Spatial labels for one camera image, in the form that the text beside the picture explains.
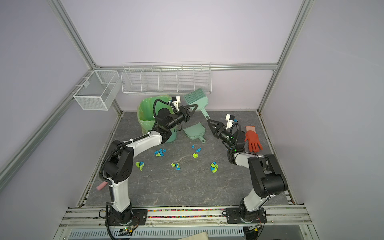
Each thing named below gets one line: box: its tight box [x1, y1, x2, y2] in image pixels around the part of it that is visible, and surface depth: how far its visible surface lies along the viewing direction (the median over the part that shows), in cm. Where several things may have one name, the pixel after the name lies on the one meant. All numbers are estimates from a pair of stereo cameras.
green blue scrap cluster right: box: [210, 161, 219, 173], surface depth 92 cm
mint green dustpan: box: [182, 122, 206, 144], surface depth 108 cm
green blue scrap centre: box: [170, 162, 181, 171], surface depth 93 cm
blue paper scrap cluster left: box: [154, 148, 167, 157], surface depth 98 cm
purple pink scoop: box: [97, 181, 108, 191], surface depth 84 cm
